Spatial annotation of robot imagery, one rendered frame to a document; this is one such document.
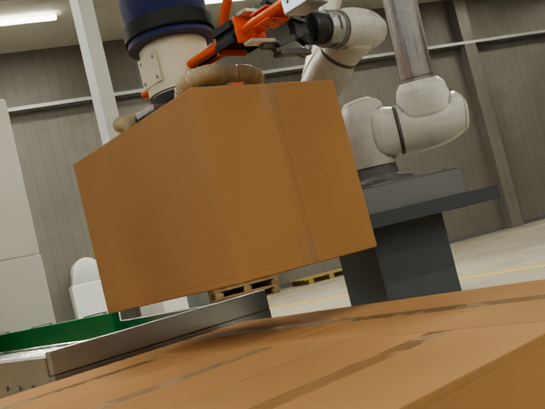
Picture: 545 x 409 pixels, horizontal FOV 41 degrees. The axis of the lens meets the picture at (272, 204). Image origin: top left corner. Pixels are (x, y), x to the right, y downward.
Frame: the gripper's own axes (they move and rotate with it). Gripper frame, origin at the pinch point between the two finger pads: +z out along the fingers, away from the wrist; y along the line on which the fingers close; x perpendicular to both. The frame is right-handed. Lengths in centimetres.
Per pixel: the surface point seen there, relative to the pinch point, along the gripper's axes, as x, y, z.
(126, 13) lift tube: 31.6, -16.1, 10.4
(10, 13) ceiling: 936, -407, -379
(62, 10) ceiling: 917, -407, -459
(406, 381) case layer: -60, 65, 47
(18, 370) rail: 82, 62, 36
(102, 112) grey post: 344, -77, -157
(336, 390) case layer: -52, 65, 50
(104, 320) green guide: 141, 58, -20
